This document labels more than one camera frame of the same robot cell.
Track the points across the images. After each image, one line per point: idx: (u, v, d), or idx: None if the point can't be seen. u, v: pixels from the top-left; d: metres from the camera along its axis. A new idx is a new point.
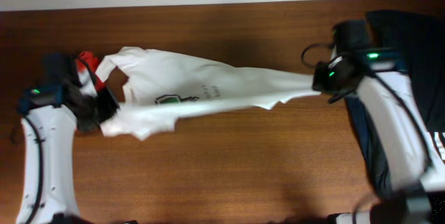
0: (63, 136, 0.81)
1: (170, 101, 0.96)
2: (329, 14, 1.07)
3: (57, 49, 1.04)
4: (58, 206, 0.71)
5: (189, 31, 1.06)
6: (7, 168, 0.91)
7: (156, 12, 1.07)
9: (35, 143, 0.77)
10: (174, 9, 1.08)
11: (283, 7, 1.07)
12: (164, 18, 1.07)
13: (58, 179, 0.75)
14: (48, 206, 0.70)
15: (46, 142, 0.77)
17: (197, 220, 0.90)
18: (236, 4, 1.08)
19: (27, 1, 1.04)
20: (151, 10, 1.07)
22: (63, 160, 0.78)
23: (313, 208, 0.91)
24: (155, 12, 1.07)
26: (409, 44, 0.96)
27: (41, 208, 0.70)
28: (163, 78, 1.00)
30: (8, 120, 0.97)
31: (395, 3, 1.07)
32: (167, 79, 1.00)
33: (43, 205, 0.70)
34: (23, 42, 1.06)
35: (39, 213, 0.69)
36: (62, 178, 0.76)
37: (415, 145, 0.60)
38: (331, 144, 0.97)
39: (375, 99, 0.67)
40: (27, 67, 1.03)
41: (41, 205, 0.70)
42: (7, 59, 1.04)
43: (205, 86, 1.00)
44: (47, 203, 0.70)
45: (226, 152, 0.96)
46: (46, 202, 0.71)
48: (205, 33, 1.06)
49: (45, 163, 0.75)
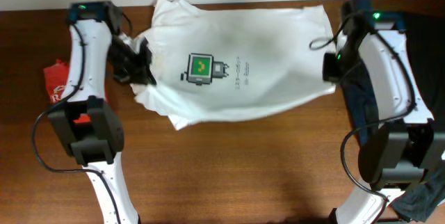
0: (103, 45, 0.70)
1: (202, 63, 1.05)
2: (328, 13, 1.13)
3: (65, 48, 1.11)
4: (96, 90, 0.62)
5: None
6: (15, 166, 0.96)
7: None
9: (78, 45, 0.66)
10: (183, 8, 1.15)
11: (282, 5, 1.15)
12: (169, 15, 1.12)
13: (99, 76, 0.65)
14: (86, 92, 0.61)
15: (91, 44, 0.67)
17: (197, 220, 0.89)
18: (236, 3, 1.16)
19: (44, 1, 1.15)
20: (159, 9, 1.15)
22: (103, 65, 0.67)
23: (314, 207, 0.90)
24: None
26: (411, 35, 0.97)
27: (80, 92, 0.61)
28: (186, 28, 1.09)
30: (18, 115, 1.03)
31: (392, 2, 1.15)
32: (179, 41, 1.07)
33: (82, 90, 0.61)
34: (33, 42, 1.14)
35: (77, 97, 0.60)
36: (101, 78, 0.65)
37: (404, 92, 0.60)
38: (330, 143, 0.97)
39: (374, 57, 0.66)
40: (37, 65, 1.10)
41: (80, 90, 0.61)
42: (19, 58, 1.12)
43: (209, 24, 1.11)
44: (87, 93, 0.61)
45: (227, 152, 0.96)
46: (86, 89, 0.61)
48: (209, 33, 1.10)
49: (86, 64, 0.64)
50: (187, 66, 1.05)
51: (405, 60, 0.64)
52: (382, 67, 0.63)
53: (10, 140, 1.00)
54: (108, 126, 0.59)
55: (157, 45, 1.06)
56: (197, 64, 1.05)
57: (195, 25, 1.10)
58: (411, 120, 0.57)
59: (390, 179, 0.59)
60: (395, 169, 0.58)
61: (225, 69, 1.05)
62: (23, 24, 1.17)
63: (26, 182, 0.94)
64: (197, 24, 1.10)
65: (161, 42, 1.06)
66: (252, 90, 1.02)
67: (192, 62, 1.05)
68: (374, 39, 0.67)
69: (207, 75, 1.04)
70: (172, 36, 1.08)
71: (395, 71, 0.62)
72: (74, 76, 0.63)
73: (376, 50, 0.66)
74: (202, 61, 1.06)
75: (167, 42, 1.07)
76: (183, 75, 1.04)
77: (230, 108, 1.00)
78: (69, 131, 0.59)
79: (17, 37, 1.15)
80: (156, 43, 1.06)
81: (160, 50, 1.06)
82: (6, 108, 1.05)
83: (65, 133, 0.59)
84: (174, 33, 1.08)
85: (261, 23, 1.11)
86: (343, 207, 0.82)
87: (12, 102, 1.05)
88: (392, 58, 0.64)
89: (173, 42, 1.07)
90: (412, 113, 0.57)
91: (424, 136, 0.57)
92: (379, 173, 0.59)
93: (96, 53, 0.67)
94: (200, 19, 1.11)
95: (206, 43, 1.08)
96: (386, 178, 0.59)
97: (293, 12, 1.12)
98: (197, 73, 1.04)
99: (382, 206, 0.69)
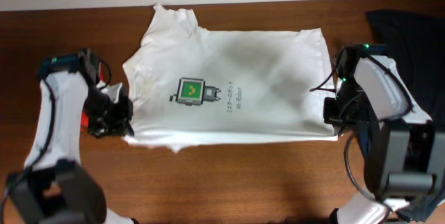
0: (77, 99, 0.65)
1: (193, 88, 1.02)
2: (328, 13, 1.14)
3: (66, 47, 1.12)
4: (66, 150, 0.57)
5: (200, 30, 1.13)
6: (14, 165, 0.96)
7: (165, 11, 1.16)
9: (48, 101, 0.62)
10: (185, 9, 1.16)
11: (282, 6, 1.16)
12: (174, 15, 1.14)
13: (70, 135, 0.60)
14: (55, 154, 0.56)
15: (61, 101, 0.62)
17: (197, 220, 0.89)
18: (237, 3, 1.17)
19: (44, 1, 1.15)
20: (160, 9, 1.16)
22: (75, 123, 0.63)
23: (314, 206, 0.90)
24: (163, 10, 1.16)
26: (407, 40, 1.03)
27: (48, 155, 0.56)
28: (174, 52, 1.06)
30: (18, 114, 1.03)
31: (393, 3, 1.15)
32: (167, 65, 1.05)
33: (50, 152, 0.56)
34: (32, 42, 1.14)
35: (44, 159, 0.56)
36: (73, 135, 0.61)
37: (401, 98, 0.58)
38: (330, 143, 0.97)
39: (367, 75, 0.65)
40: (37, 64, 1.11)
41: (48, 152, 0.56)
42: (19, 57, 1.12)
43: (199, 46, 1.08)
44: (55, 156, 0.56)
45: (226, 152, 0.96)
46: (53, 152, 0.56)
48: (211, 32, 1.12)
49: (56, 123, 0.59)
50: (176, 91, 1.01)
51: (399, 77, 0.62)
52: (376, 82, 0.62)
53: (9, 138, 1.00)
54: (81, 194, 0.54)
55: (144, 69, 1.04)
56: (188, 88, 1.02)
57: (183, 48, 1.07)
58: (409, 118, 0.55)
59: (397, 188, 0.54)
60: (402, 174, 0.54)
61: (216, 93, 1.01)
62: (23, 23, 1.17)
63: None
64: (188, 48, 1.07)
65: (148, 66, 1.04)
66: (247, 117, 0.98)
67: (183, 87, 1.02)
68: (368, 62, 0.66)
69: (198, 98, 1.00)
70: (160, 59, 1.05)
71: (391, 84, 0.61)
72: (42, 129, 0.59)
73: (369, 69, 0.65)
74: (193, 86, 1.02)
75: (155, 67, 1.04)
76: (173, 98, 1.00)
77: (221, 131, 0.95)
78: (34, 202, 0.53)
79: (17, 36, 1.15)
80: (144, 69, 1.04)
81: (148, 74, 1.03)
82: (6, 108, 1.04)
83: (30, 206, 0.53)
84: (163, 56, 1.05)
85: (252, 44, 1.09)
86: (344, 209, 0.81)
87: (12, 102, 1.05)
88: (384, 74, 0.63)
89: (162, 66, 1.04)
90: (409, 115, 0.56)
91: (427, 141, 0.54)
92: (386, 179, 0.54)
93: (69, 109, 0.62)
94: (189, 42, 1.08)
95: (195, 66, 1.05)
96: (395, 186, 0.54)
97: (286, 33, 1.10)
98: (186, 96, 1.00)
99: (384, 215, 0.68)
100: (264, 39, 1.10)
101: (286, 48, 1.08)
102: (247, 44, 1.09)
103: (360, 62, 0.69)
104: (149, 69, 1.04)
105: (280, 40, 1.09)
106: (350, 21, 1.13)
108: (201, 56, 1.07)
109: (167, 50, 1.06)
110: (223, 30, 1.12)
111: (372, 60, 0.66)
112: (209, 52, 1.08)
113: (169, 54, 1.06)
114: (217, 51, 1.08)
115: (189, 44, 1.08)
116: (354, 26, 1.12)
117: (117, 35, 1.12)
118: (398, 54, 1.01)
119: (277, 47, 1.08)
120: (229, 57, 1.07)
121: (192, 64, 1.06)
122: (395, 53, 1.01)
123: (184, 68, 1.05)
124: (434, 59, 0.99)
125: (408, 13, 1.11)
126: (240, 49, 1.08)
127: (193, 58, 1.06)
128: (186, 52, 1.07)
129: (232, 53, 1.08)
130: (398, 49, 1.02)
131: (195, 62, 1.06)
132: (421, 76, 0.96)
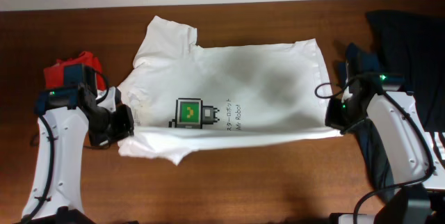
0: (76, 138, 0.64)
1: (191, 109, 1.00)
2: (328, 14, 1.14)
3: (65, 49, 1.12)
4: (66, 198, 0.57)
5: (199, 31, 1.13)
6: (14, 166, 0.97)
7: (164, 12, 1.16)
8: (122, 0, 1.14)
9: (46, 143, 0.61)
10: (185, 10, 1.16)
11: (282, 7, 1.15)
12: (174, 20, 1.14)
13: (69, 177, 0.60)
14: (55, 203, 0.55)
15: (61, 142, 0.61)
17: (197, 220, 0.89)
18: (236, 3, 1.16)
19: (42, 2, 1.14)
20: (160, 10, 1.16)
22: (75, 166, 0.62)
23: (314, 207, 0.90)
24: (163, 11, 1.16)
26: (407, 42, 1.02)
27: (47, 203, 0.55)
28: (170, 71, 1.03)
30: (18, 115, 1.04)
31: (393, 3, 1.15)
32: (162, 84, 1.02)
33: (49, 200, 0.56)
34: (33, 43, 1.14)
35: (43, 209, 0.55)
36: (72, 179, 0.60)
37: (419, 154, 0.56)
38: (330, 144, 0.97)
39: (384, 119, 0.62)
40: (37, 65, 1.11)
41: (46, 200, 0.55)
42: (19, 58, 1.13)
43: (195, 64, 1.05)
44: (56, 204, 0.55)
45: (225, 154, 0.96)
46: (54, 199, 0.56)
48: (211, 33, 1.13)
49: (55, 168, 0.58)
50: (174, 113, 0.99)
51: (416, 122, 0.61)
52: (394, 129, 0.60)
53: (10, 140, 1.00)
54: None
55: (138, 91, 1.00)
56: (186, 110, 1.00)
57: (178, 66, 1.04)
58: (431, 185, 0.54)
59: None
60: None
61: (215, 113, 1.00)
62: (23, 24, 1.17)
63: (27, 182, 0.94)
64: (183, 66, 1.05)
65: (142, 88, 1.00)
66: (244, 142, 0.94)
67: (180, 110, 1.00)
68: (384, 100, 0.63)
69: (197, 122, 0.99)
70: (156, 78, 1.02)
71: (409, 133, 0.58)
72: (41, 174, 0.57)
73: (386, 110, 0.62)
74: (191, 107, 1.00)
75: (150, 87, 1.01)
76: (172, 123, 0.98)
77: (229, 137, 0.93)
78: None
79: (17, 37, 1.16)
80: (138, 91, 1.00)
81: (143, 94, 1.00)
82: (7, 109, 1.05)
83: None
84: (158, 76, 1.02)
85: (247, 59, 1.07)
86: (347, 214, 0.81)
87: (13, 103, 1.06)
88: (403, 119, 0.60)
89: (158, 86, 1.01)
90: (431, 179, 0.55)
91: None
92: None
93: (67, 152, 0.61)
94: (183, 60, 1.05)
95: (192, 85, 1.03)
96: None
97: (284, 46, 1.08)
98: (185, 120, 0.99)
99: None
100: (259, 52, 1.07)
101: (285, 62, 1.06)
102: (244, 58, 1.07)
103: (373, 96, 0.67)
104: (143, 90, 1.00)
105: (278, 53, 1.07)
106: (350, 21, 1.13)
108: (197, 76, 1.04)
109: (162, 69, 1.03)
110: (223, 31, 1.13)
111: (386, 98, 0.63)
112: (205, 69, 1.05)
113: (164, 73, 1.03)
114: (213, 69, 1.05)
115: (183, 62, 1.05)
116: (353, 27, 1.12)
117: (117, 36, 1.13)
118: (398, 56, 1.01)
119: (276, 61, 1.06)
120: (224, 72, 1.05)
121: (188, 82, 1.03)
122: (394, 55, 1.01)
123: (181, 87, 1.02)
124: (434, 60, 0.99)
125: (409, 12, 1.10)
126: (237, 64, 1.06)
127: (189, 76, 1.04)
128: (182, 69, 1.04)
129: (228, 68, 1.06)
130: (398, 50, 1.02)
131: (191, 81, 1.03)
132: (420, 78, 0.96)
